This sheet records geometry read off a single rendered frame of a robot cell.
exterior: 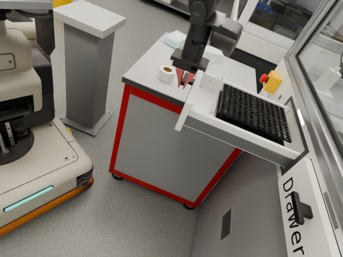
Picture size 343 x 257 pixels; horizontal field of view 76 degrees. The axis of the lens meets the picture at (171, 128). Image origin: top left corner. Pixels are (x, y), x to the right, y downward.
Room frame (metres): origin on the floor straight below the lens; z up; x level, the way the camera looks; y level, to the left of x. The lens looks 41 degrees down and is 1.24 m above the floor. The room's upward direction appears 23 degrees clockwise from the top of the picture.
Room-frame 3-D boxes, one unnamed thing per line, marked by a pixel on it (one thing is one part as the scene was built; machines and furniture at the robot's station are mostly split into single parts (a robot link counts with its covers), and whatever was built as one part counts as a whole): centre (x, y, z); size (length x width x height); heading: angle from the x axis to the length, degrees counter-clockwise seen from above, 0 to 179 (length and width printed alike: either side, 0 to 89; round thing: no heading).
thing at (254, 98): (0.62, -0.22, 0.87); 0.22 x 0.18 x 0.06; 90
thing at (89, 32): (1.15, 0.63, 0.38); 0.30 x 0.30 x 0.76; 0
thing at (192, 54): (0.59, 0.03, 1.01); 0.10 x 0.07 x 0.07; 89
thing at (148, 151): (1.03, -0.04, 0.38); 0.62 x 0.58 x 0.76; 0
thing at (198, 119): (0.62, -0.23, 0.86); 0.40 x 0.26 x 0.06; 90
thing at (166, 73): (0.83, 0.11, 0.78); 0.07 x 0.07 x 0.04
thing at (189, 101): (0.62, -0.02, 0.87); 0.29 x 0.02 x 0.11; 0
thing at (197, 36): (0.59, 0.02, 1.07); 0.07 x 0.06 x 0.07; 79
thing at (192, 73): (0.59, 0.03, 0.93); 0.07 x 0.07 x 0.09; 89
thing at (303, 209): (0.31, -0.31, 0.91); 0.07 x 0.04 x 0.01; 0
